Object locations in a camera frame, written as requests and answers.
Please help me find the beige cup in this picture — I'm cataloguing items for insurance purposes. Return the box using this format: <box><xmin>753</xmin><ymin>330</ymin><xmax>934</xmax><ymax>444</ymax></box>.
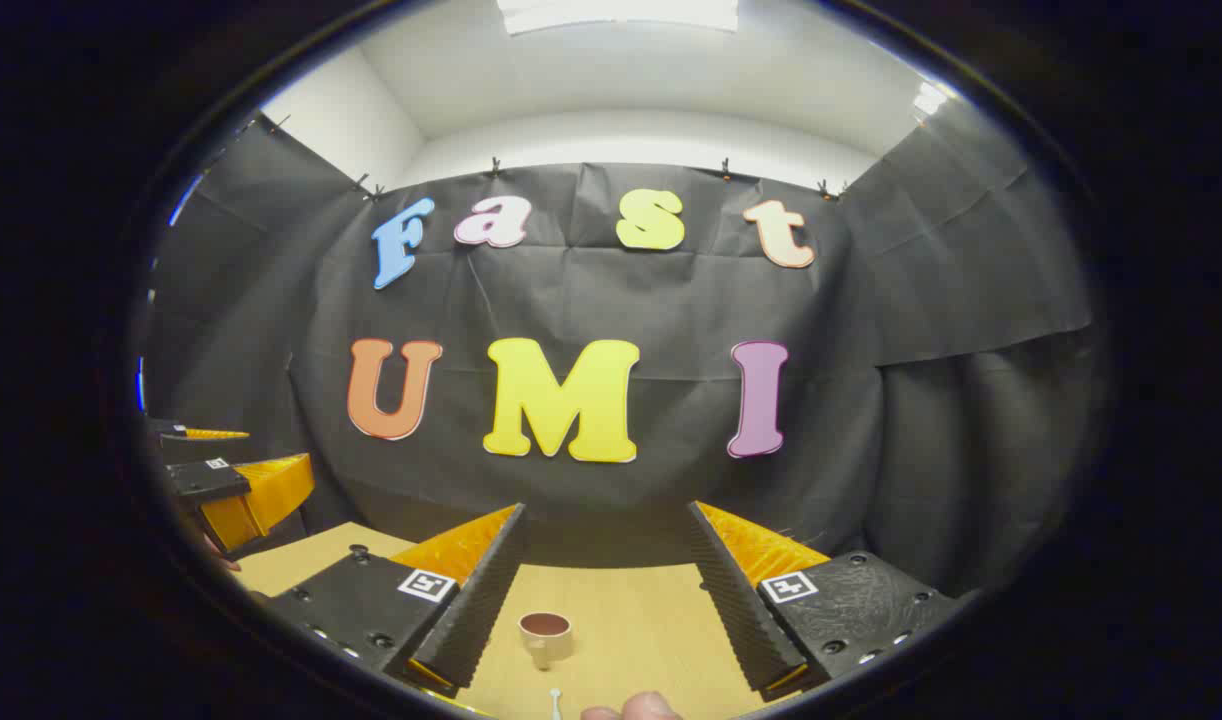
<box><xmin>517</xmin><ymin>611</ymin><xmax>575</xmax><ymax>671</ymax></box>

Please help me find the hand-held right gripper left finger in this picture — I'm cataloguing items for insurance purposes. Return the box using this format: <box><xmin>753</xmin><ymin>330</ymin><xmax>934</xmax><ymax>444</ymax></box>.
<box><xmin>265</xmin><ymin>502</ymin><xmax>528</xmax><ymax>699</ymax></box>

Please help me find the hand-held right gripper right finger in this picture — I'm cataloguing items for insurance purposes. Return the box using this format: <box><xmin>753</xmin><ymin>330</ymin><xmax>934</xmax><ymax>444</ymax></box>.
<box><xmin>686</xmin><ymin>500</ymin><xmax>972</xmax><ymax>704</ymax></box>

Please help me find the light wooden desktop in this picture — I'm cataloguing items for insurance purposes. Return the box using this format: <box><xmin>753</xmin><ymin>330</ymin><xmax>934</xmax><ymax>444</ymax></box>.
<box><xmin>233</xmin><ymin>520</ymin><xmax>807</xmax><ymax>720</ymax></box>

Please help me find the black backdrop cloth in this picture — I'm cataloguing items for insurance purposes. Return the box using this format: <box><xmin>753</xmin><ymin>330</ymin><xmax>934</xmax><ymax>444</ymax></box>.
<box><xmin>141</xmin><ymin>110</ymin><xmax>1097</xmax><ymax>601</ymax></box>

